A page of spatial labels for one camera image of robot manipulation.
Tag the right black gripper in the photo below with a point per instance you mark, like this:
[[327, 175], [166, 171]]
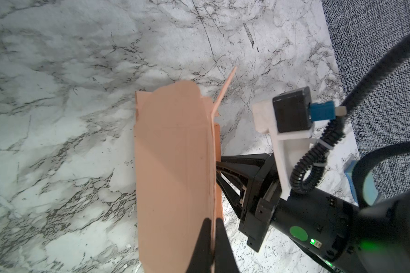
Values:
[[317, 222]]

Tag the pink paper box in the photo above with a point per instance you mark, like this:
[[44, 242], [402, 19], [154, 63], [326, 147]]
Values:
[[176, 143]]

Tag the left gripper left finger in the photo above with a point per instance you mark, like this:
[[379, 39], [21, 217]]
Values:
[[202, 257]]

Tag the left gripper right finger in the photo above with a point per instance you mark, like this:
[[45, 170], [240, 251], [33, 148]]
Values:
[[223, 256]]

